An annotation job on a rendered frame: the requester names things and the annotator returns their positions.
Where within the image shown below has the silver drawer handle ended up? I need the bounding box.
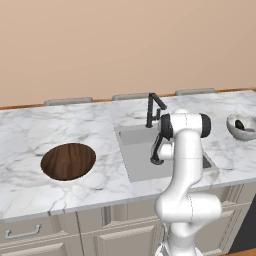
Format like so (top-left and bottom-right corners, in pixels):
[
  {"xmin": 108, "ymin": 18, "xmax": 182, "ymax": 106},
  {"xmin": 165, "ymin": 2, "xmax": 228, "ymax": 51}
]
[{"xmin": 4, "ymin": 223, "xmax": 43, "ymax": 241}]

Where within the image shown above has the black sink tap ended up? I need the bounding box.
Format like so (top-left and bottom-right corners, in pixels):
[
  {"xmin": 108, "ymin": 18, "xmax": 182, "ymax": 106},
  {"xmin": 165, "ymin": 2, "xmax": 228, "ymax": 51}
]
[{"xmin": 145, "ymin": 92, "xmax": 168, "ymax": 129}]

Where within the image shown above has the grey stone bowl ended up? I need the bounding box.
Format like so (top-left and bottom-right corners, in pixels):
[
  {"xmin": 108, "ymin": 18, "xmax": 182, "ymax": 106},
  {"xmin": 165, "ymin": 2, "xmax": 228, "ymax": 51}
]
[{"xmin": 226, "ymin": 112, "xmax": 256, "ymax": 142}]

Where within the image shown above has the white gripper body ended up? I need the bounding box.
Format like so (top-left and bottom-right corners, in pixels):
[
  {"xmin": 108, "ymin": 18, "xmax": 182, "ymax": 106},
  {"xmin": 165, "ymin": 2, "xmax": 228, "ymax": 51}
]
[{"xmin": 156, "ymin": 140, "xmax": 175, "ymax": 162}]

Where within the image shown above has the grey stool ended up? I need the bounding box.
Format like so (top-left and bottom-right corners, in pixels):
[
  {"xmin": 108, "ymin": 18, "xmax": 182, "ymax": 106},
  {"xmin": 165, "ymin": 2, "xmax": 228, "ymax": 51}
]
[
  {"xmin": 174, "ymin": 87, "xmax": 217, "ymax": 97},
  {"xmin": 111, "ymin": 92, "xmax": 151, "ymax": 102},
  {"xmin": 43, "ymin": 96, "xmax": 95, "ymax": 107}
]

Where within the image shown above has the black dishwasher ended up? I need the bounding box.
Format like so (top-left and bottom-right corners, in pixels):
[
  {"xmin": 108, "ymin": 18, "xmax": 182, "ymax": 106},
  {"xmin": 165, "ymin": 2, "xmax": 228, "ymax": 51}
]
[{"xmin": 229, "ymin": 194, "xmax": 256, "ymax": 255}]

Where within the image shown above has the grey sink basin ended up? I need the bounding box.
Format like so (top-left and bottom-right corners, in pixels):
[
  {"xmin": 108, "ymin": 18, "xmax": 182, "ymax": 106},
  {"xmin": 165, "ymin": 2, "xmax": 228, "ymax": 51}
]
[{"xmin": 113, "ymin": 124, "xmax": 220, "ymax": 184}]

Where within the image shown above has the dark wooden bowl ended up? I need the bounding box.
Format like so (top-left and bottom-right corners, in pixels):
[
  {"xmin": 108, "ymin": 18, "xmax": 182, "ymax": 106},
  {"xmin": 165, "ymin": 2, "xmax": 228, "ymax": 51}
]
[{"xmin": 39, "ymin": 142, "xmax": 98, "ymax": 182}]

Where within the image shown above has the beige cupboard door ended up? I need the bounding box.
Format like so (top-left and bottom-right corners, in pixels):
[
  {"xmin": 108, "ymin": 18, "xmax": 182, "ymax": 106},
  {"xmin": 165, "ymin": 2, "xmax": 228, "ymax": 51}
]
[
  {"xmin": 195, "ymin": 199, "xmax": 247, "ymax": 256},
  {"xmin": 79, "ymin": 220, "xmax": 162, "ymax": 256},
  {"xmin": 0, "ymin": 232, "xmax": 80, "ymax": 256}
]

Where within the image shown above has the beige drawer front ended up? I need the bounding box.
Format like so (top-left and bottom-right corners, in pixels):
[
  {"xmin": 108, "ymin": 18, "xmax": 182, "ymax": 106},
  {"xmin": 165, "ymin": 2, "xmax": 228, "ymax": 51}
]
[{"xmin": 0, "ymin": 214, "xmax": 56, "ymax": 247}]

